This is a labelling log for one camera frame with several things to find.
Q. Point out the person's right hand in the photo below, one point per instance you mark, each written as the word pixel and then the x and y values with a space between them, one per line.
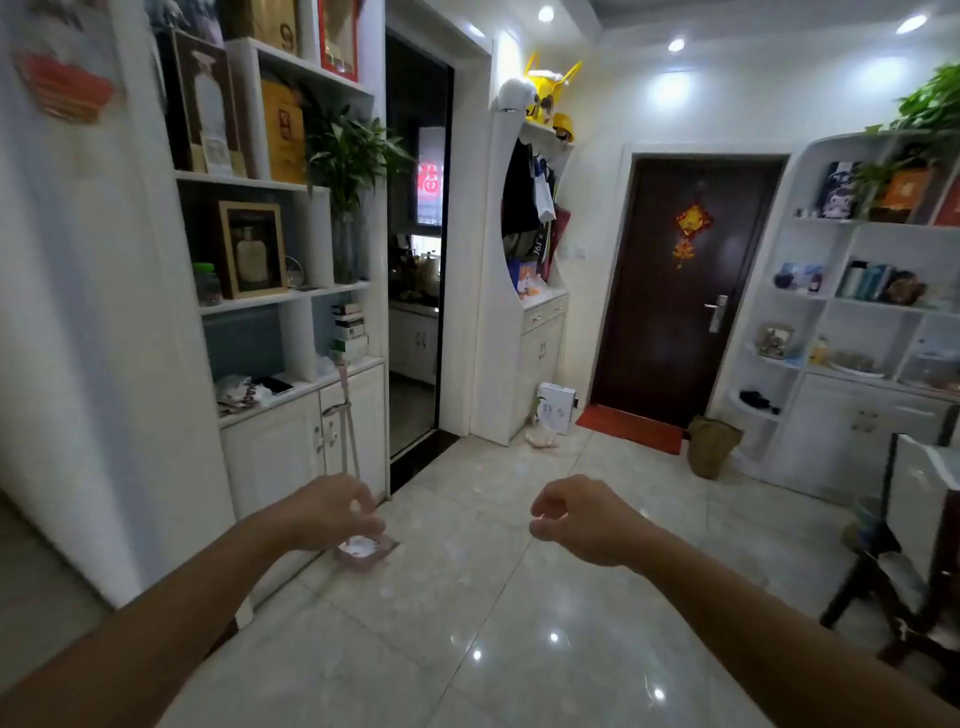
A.
pixel 592 525

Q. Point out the person's left hand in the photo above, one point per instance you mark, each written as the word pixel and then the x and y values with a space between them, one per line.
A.
pixel 330 514

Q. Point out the white back wooden chair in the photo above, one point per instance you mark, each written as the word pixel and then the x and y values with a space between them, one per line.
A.
pixel 919 510

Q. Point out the person's right forearm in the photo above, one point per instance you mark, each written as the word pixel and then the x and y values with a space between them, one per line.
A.
pixel 787 645

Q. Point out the person's left forearm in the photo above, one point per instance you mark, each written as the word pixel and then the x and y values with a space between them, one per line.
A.
pixel 150 622

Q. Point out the white shelf cabinet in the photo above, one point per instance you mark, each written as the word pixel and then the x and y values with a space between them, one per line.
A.
pixel 285 450

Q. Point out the clear plastic bag with eggs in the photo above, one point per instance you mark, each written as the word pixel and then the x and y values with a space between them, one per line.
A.
pixel 540 439

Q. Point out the red doormat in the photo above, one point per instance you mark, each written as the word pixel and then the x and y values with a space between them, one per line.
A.
pixel 634 427

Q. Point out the white green cardboard box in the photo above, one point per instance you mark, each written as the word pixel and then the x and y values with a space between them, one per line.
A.
pixel 556 409

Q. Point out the black phone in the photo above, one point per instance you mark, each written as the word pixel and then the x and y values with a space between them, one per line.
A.
pixel 275 386

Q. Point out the brown paper bag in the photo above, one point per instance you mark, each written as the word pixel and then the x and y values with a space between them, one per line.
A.
pixel 711 446

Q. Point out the crumpled patterned bag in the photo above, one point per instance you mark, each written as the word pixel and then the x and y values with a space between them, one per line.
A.
pixel 240 391

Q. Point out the white shoe cabinet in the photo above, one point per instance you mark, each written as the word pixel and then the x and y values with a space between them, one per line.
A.
pixel 536 360

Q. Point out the white kitchen cabinet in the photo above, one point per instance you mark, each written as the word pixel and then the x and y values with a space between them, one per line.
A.
pixel 412 345

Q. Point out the stack of small boxes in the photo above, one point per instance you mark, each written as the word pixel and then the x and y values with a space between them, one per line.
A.
pixel 349 326

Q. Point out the dark brown door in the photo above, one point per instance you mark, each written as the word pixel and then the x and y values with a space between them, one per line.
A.
pixel 675 300

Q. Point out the orange white snack bag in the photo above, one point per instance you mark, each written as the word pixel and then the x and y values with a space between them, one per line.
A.
pixel 530 286

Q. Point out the framed photo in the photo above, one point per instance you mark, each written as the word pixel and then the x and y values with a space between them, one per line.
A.
pixel 775 341

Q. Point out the green lid jar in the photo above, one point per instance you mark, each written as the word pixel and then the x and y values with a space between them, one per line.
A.
pixel 206 283

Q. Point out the blue picture box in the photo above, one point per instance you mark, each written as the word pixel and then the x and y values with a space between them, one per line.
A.
pixel 517 270

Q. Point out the wooden framed liquor box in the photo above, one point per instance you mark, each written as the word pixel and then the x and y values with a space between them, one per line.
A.
pixel 251 247

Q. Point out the yellow bottle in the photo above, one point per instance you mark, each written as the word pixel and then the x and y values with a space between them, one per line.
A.
pixel 819 351

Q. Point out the dark red hanging bag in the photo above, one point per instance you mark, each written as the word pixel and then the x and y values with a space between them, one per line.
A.
pixel 559 232

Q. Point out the white tray of glasses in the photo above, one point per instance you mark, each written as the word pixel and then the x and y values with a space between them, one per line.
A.
pixel 855 365

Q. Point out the blue purple ornaments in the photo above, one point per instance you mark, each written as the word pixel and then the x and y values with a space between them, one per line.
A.
pixel 796 276

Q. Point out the white hanging garment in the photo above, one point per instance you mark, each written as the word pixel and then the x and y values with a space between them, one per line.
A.
pixel 545 199

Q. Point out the black hanging jacket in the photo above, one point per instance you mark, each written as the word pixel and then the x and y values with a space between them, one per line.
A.
pixel 519 195

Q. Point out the window with red decal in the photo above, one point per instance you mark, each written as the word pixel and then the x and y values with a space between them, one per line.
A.
pixel 430 180

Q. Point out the green plant in glass vase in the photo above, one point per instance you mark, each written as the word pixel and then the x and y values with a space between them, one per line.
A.
pixel 345 165

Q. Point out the row of cans and bottles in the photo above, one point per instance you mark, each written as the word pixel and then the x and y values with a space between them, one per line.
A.
pixel 862 281

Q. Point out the tray with orange fruit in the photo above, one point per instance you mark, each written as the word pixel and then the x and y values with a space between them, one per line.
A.
pixel 930 369

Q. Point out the yellow gift box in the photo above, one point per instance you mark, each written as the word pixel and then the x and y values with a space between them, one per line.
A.
pixel 283 131

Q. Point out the brown figurine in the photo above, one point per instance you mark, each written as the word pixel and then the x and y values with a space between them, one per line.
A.
pixel 904 289

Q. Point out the yellow helmet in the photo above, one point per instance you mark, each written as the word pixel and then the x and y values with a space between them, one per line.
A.
pixel 562 126

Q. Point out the black white figure box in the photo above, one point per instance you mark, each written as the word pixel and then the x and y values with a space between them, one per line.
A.
pixel 838 191

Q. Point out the dark liquor gift box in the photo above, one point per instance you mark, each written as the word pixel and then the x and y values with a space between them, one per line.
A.
pixel 206 105

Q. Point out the yellow plush toy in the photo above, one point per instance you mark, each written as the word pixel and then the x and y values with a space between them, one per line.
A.
pixel 551 94

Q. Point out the white helmet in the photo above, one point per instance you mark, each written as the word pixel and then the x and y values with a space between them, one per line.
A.
pixel 517 96

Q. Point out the orange box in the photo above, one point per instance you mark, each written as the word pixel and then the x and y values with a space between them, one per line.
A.
pixel 904 191

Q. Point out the red gift box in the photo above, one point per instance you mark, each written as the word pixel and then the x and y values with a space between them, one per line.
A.
pixel 337 34

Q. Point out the recessed ceiling light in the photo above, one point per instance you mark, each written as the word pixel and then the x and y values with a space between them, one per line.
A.
pixel 546 13
pixel 911 24
pixel 676 45
pixel 476 31

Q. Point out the gold gift box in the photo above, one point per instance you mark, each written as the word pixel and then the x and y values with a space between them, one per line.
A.
pixel 262 22

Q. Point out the trailing green potted plant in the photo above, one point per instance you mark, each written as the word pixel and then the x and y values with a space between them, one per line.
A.
pixel 930 105

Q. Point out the black camera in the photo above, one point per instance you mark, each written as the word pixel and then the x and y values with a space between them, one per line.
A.
pixel 759 401

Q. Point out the black sliding door frame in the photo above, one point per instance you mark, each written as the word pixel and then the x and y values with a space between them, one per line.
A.
pixel 448 225

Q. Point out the red wall decal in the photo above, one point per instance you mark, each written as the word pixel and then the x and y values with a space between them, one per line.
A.
pixel 64 86

